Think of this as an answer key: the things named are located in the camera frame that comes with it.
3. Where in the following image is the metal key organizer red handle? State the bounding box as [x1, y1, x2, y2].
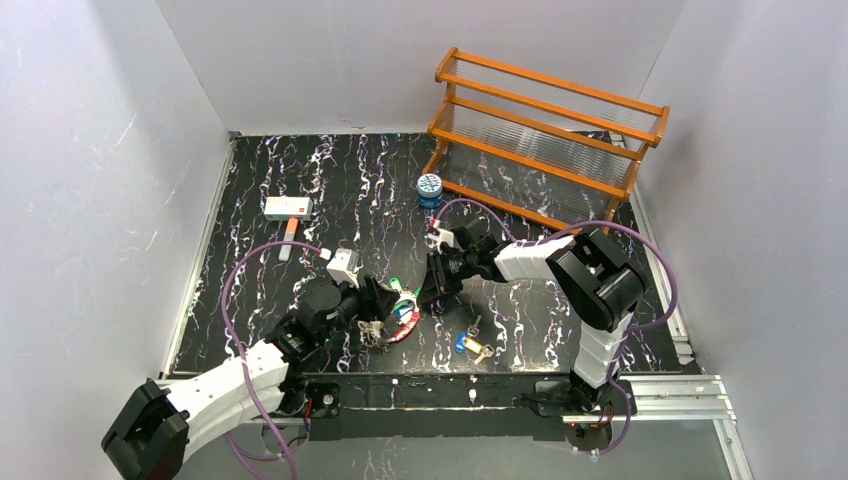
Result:
[358, 290, 421, 349]

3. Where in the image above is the green key tag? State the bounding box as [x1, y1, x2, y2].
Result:
[389, 277, 404, 292]

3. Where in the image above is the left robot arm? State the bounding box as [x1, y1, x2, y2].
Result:
[100, 275, 400, 479]

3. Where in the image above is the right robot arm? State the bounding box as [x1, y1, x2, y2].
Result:
[417, 221, 646, 404]

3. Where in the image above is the silver loose key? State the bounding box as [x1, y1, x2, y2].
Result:
[467, 315, 482, 337]

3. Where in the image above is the blue key tag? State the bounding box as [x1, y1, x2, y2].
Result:
[454, 332, 468, 355]

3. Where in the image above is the white orange marker pen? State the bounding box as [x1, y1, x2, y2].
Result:
[278, 217, 299, 263]

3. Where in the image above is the blue jar with patterned lid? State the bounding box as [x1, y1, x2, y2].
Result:
[416, 173, 443, 210]

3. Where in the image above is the white box with red logo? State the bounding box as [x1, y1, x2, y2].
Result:
[263, 196, 314, 221]

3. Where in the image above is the orange wooden shelf rack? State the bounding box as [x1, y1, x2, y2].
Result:
[423, 47, 671, 230]

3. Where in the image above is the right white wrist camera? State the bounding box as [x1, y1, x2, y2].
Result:
[426, 219, 456, 253]

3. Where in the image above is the aluminium rail frame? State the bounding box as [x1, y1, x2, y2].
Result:
[241, 372, 752, 479]

